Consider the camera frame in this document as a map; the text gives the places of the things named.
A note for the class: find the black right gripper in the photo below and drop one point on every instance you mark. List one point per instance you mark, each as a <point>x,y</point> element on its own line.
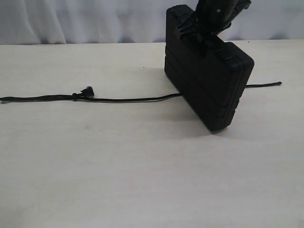
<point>211,17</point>

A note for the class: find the black plastic case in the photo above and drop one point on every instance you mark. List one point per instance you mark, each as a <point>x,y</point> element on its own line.
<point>209,73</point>

